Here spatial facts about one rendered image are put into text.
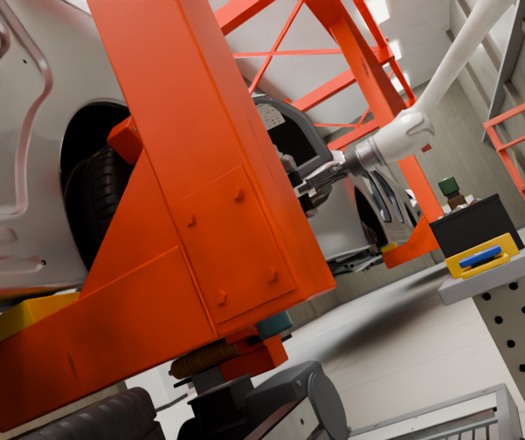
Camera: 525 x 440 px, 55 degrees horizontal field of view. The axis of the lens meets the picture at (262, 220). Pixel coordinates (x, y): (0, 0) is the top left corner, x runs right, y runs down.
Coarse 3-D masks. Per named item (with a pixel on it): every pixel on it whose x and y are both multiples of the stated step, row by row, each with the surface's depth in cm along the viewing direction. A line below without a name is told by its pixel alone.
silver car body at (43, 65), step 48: (0, 0) 129; (48, 0) 150; (0, 48) 127; (48, 48) 136; (96, 48) 159; (0, 96) 116; (48, 96) 127; (96, 96) 146; (0, 144) 109; (48, 144) 119; (0, 192) 103; (48, 192) 111; (0, 240) 94; (48, 240) 105; (0, 288) 90; (48, 288) 100
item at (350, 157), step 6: (354, 150) 143; (348, 156) 142; (354, 156) 141; (342, 162) 143; (348, 162) 142; (354, 162) 141; (342, 168) 142; (348, 168) 143; (354, 168) 142; (360, 168) 142; (336, 174) 144; (354, 174) 143; (360, 174) 144
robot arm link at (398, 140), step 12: (396, 120) 138; (408, 120) 135; (420, 120) 134; (384, 132) 137; (396, 132) 135; (408, 132) 134; (420, 132) 134; (432, 132) 135; (384, 144) 137; (396, 144) 135; (408, 144) 135; (420, 144) 135; (384, 156) 138; (396, 156) 138
